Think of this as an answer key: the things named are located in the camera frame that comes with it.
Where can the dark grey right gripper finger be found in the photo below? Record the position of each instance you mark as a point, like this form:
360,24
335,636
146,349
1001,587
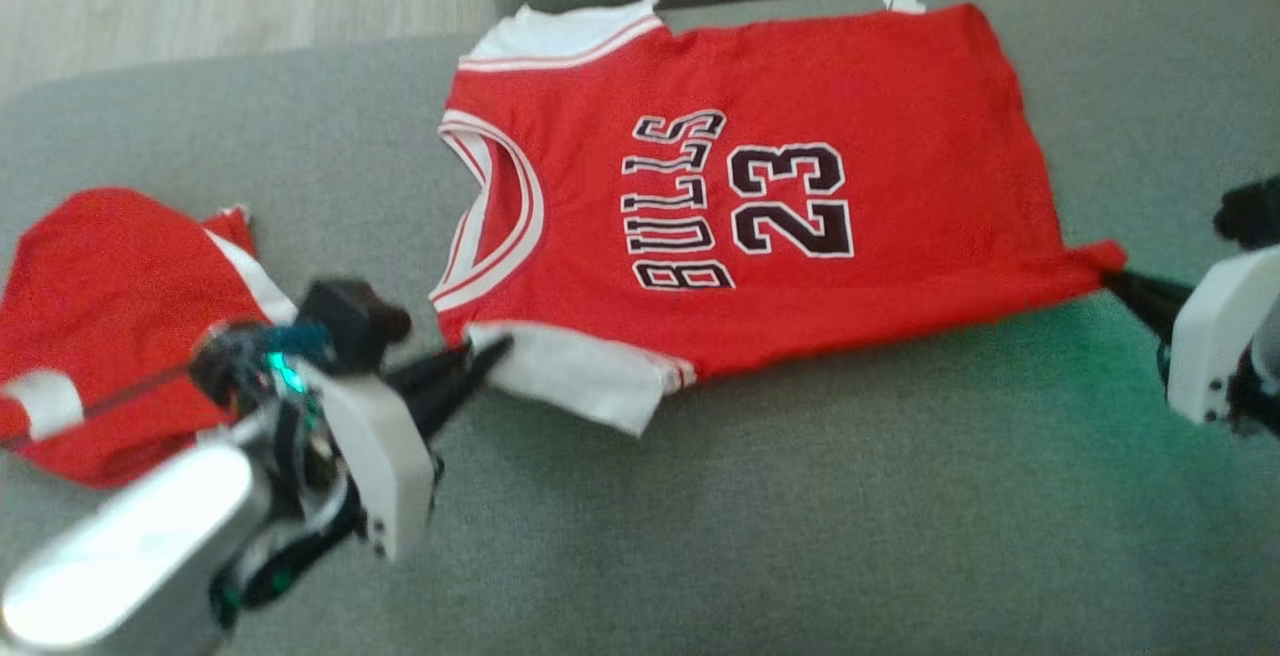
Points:
1165,289
1155,316

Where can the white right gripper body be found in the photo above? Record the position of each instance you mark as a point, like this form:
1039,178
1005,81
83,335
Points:
1215,336

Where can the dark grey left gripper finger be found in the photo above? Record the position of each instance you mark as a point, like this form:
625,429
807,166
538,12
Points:
430,371
465,381

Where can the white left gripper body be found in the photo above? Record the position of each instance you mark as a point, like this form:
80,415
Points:
385,466

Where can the red Bulls 23 jersey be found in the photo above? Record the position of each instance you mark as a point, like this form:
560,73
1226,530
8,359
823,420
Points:
900,136

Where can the red shorts with white stripe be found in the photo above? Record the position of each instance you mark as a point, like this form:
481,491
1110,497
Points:
110,286

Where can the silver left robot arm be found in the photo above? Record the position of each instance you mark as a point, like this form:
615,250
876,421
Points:
130,546

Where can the grey fabric sofa seat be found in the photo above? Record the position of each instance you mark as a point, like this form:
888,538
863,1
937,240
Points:
800,516

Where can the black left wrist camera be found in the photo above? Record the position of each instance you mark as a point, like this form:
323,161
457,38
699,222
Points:
345,321

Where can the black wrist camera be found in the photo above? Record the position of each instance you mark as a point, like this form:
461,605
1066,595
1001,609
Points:
1255,211
345,321

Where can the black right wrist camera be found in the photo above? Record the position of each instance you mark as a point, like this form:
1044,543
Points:
1255,211

